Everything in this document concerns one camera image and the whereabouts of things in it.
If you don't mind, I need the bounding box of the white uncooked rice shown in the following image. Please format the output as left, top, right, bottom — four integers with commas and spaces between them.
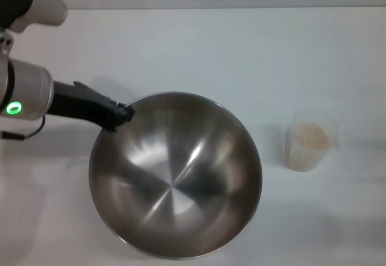
288, 122, 330, 170

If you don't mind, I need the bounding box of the clear plastic measuring cup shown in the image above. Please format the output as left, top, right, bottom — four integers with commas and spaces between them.
285, 107, 340, 173

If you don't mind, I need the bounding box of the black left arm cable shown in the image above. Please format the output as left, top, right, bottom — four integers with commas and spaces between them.
0, 116, 46, 141

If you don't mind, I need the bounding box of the stainless steel mixing bowl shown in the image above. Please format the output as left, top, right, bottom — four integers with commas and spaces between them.
88, 90, 263, 261

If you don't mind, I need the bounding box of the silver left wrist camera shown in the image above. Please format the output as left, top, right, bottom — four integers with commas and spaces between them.
0, 30, 14, 56

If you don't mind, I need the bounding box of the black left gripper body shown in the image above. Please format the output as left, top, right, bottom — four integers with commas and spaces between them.
51, 80, 106, 128

